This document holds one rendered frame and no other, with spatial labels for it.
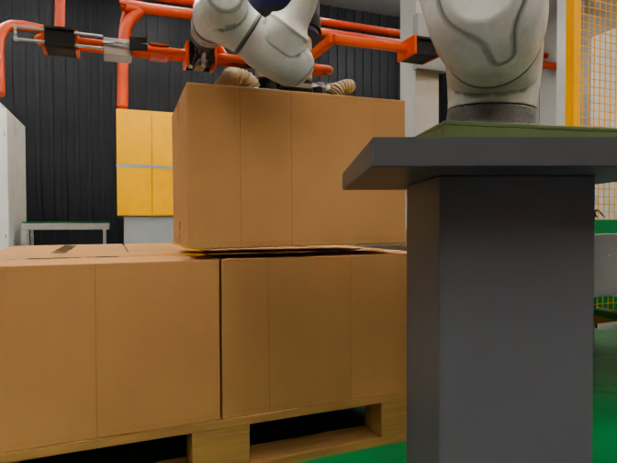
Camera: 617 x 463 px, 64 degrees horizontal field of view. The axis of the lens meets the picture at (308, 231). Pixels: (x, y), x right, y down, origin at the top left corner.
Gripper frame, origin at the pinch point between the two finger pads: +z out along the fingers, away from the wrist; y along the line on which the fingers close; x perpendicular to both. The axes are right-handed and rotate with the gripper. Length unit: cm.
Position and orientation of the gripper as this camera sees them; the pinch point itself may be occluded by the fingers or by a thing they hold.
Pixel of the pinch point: (194, 56)
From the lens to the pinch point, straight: 150.1
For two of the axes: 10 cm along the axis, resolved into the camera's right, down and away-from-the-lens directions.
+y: 0.0, 10.0, 0.3
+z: -3.7, -0.3, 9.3
